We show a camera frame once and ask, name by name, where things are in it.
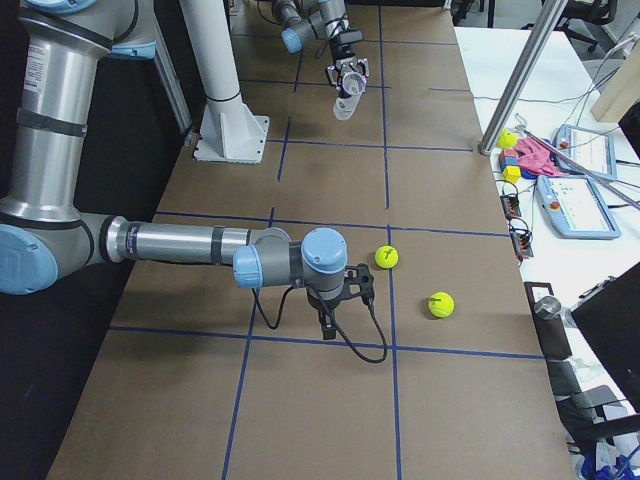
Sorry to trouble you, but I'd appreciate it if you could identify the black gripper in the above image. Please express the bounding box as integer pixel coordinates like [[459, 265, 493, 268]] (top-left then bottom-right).
[[306, 288, 345, 340], [325, 30, 370, 91]]

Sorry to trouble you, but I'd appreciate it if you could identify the clear tennis ball can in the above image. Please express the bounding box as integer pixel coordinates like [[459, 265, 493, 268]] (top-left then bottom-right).
[[333, 72, 366, 121]]

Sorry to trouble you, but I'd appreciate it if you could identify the yellow tennis ball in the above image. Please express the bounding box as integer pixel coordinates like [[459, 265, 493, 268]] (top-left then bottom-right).
[[374, 245, 399, 269], [427, 291, 455, 318]]

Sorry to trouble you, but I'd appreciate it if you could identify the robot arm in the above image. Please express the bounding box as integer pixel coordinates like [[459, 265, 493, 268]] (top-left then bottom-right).
[[1, 1, 189, 336], [271, 0, 369, 98]]

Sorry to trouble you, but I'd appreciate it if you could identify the spare tennis ball one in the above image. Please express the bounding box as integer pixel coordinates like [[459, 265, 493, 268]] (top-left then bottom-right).
[[497, 129, 519, 149]]

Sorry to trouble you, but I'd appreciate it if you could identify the red cube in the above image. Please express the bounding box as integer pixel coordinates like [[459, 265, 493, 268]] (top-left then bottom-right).
[[499, 148, 518, 162]]

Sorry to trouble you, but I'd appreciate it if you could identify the reacher grabber stick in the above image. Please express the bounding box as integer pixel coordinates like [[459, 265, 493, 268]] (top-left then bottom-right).
[[515, 124, 640, 210]]

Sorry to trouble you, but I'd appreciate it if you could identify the blue cube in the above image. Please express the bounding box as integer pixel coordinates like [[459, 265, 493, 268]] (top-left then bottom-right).
[[498, 157, 519, 170]]

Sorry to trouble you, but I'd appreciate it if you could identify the yellow cube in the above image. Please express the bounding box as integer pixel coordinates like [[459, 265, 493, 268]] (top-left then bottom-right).
[[502, 164, 521, 184]]

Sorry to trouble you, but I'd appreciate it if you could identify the pink cloth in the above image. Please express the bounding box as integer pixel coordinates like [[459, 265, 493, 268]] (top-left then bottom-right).
[[515, 138, 564, 177]]

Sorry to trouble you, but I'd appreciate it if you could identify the steel cup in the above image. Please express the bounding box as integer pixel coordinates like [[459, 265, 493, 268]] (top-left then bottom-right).
[[533, 295, 562, 321]]

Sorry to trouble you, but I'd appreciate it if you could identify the teach pendant tablet upper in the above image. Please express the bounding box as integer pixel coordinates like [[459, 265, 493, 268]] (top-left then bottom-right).
[[554, 124, 617, 180]]

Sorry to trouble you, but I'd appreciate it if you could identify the teach pendant tablet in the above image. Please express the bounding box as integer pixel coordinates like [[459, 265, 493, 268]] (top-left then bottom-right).
[[554, 124, 617, 180], [536, 175, 621, 240]]

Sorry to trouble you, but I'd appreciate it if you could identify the teach pendant tablet lower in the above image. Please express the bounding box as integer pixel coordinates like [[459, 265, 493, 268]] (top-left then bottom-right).
[[536, 175, 621, 240]]

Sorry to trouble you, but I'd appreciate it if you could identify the black monitor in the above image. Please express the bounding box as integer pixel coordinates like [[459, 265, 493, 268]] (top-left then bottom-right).
[[571, 265, 640, 409]]

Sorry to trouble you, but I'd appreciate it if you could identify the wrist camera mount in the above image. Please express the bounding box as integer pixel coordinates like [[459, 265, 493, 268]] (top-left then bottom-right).
[[342, 263, 375, 307]]

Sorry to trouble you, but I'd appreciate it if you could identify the white pedestal column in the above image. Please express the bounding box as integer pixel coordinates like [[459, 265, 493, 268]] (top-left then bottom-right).
[[180, 0, 270, 164]]

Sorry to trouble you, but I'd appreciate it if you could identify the aluminium frame post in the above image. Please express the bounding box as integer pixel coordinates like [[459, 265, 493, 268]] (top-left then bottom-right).
[[478, 0, 568, 155]]

